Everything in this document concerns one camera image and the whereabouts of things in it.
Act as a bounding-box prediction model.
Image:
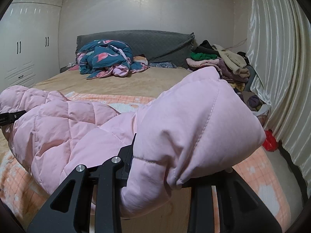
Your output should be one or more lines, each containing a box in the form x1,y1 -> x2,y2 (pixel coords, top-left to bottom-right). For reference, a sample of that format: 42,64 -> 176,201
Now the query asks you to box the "pink quilted jacket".
1,67 -> 266,218

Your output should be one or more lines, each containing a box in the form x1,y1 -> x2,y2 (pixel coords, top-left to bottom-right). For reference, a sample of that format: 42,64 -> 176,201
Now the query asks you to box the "pile of mixed clothes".
186,40 -> 269,116

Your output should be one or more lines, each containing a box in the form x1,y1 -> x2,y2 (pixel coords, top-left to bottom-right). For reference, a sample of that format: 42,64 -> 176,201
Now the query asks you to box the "orange white plaid blanket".
1,91 -> 291,232

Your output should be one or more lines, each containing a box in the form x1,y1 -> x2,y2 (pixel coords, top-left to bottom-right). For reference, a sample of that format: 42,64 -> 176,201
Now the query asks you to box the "red plastic bag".
263,130 -> 278,152

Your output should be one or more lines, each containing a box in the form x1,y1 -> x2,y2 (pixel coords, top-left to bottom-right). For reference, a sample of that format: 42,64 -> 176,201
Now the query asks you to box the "white wardrobe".
1,0 -> 63,90

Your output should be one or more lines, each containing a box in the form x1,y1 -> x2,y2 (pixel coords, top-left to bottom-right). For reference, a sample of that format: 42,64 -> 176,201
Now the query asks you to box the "teal flamingo print duvet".
75,39 -> 149,79

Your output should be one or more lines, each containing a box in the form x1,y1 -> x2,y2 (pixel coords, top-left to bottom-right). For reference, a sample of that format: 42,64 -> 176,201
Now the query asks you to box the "tan bed cover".
0,66 -> 195,165

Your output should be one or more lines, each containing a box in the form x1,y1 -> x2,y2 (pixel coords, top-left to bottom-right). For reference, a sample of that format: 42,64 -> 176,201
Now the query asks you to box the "dark grey headboard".
75,30 -> 195,68

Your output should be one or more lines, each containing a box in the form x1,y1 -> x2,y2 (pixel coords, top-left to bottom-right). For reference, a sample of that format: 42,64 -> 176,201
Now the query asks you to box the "shiny cream curtain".
247,0 -> 310,183

